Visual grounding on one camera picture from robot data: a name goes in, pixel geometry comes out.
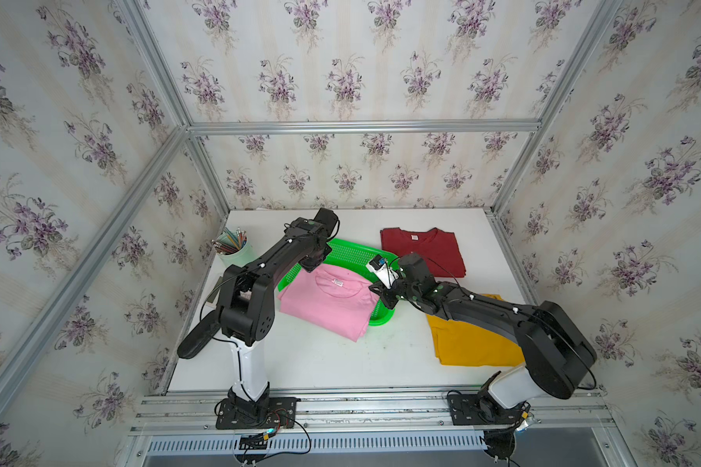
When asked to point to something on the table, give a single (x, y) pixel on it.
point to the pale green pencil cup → (234, 246)
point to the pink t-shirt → (333, 298)
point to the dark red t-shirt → (440, 249)
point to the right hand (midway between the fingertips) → (375, 284)
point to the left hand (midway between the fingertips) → (323, 261)
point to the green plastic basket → (382, 314)
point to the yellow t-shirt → (461, 344)
